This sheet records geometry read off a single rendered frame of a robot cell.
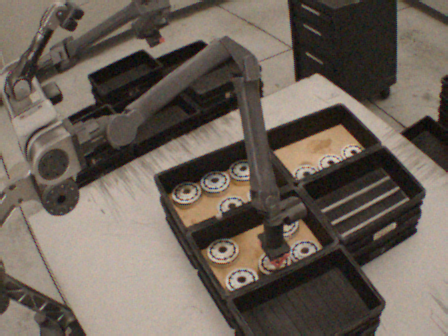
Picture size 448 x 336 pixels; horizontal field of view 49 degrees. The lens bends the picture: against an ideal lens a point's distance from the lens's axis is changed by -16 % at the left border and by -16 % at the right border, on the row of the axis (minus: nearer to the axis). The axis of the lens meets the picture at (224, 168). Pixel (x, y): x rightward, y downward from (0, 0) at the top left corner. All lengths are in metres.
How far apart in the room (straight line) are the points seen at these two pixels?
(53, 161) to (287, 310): 0.84
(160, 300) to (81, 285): 0.32
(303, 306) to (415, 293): 0.45
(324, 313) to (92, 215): 1.07
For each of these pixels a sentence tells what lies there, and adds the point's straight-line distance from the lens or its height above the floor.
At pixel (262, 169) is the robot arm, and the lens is 1.56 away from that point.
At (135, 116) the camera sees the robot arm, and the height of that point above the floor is 1.47.
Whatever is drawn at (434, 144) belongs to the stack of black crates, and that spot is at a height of 0.27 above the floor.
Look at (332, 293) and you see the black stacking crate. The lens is 1.76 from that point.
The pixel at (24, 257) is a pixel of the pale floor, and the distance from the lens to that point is 3.28.
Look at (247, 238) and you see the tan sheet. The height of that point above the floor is 0.83.
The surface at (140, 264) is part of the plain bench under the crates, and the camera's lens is 2.07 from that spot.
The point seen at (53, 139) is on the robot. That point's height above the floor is 1.51.
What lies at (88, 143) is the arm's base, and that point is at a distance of 1.39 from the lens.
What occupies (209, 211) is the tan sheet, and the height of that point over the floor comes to 0.83.
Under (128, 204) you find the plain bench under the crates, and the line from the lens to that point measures 2.29.
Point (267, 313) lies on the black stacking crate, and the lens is 1.72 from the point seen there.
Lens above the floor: 2.29
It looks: 43 degrees down
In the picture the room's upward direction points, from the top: 9 degrees counter-clockwise
